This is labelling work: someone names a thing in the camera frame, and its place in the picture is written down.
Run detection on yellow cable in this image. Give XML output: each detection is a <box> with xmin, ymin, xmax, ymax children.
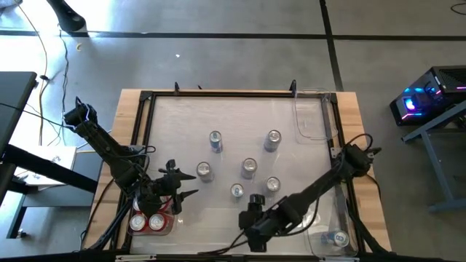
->
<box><xmin>12</xmin><ymin>0</ymin><xmax>49</xmax><ymax>146</ymax></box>

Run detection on black flat desk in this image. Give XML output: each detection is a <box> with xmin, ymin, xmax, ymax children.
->
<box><xmin>0</xmin><ymin>71</ymin><xmax>99</xmax><ymax>239</ymax></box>

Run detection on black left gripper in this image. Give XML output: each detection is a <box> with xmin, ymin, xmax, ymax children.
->
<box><xmin>151</xmin><ymin>159</ymin><xmax>200</xmax><ymax>216</ymax></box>

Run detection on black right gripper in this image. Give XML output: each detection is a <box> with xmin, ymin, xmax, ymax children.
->
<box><xmin>238</xmin><ymin>194</ymin><xmax>289</xmax><ymax>253</ymax></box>

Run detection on black rig beam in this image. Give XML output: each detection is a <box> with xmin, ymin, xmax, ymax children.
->
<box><xmin>0</xmin><ymin>250</ymin><xmax>466</xmax><ymax>262</ymax></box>

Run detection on black RGB computer case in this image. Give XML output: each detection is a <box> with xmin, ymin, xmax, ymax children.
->
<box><xmin>389</xmin><ymin>65</ymin><xmax>466</xmax><ymax>127</ymax></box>

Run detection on black floor cable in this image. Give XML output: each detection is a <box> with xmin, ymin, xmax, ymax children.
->
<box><xmin>56</xmin><ymin>23</ymin><xmax>71</xmax><ymax>146</ymax></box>

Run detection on grey metal stand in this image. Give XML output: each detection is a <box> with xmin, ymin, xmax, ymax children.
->
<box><xmin>401</xmin><ymin>103</ymin><xmax>466</xmax><ymax>215</ymax></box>

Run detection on white cardboard box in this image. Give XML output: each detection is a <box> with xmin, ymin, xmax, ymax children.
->
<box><xmin>14</xmin><ymin>144</ymin><xmax>78</xmax><ymax>186</ymax></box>

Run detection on white blue Spindrift can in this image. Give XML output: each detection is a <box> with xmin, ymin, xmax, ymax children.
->
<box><xmin>264</xmin><ymin>129</ymin><xmax>283</xmax><ymax>153</ymax></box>
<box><xmin>240</xmin><ymin>157</ymin><xmax>258</xmax><ymax>180</ymax></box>
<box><xmin>195</xmin><ymin>161</ymin><xmax>214</xmax><ymax>183</ymax></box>
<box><xmin>264</xmin><ymin>176</ymin><xmax>282</xmax><ymax>194</ymax></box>

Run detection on blue silver Red Bull can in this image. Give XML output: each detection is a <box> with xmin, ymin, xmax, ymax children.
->
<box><xmin>208</xmin><ymin>130</ymin><xmax>224</xmax><ymax>154</ymax></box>
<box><xmin>320</xmin><ymin>230</ymin><xmax>350</xmax><ymax>249</ymax></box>
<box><xmin>229</xmin><ymin>183</ymin><xmax>245</xmax><ymax>199</ymax></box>

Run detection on black tapered stand leg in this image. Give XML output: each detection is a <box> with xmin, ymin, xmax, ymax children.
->
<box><xmin>46</xmin><ymin>0</ymin><xmax>87</xmax><ymax>33</ymax></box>

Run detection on clear plastic bin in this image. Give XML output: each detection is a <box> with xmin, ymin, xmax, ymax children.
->
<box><xmin>127</xmin><ymin>165</ymin><xmax>183</xmax><ymax>236</ymax></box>
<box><xmin>293</xmin><ymin>87</ymin><xmax>338</xmax><ymax>143</ymax></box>
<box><xmin>300</xmin><ymin>183</ymin><xmax>360</xmax><ymax>258</ymax></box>

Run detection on silver bracket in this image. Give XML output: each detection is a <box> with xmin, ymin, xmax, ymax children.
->
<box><xmin>115</xmin><ymin>254</ymin><xmax>157</xmax><ymax>262</ymax></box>
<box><xmin>320</xmin><ymin>255</ymin><xmax>361</xmax><ymax>262</ymax></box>

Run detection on black table frame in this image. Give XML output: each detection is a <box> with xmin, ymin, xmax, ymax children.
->
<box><xmin>108</xmin><ymin>89</ymin><xmax>368</xmax><ymax>255</ymax></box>

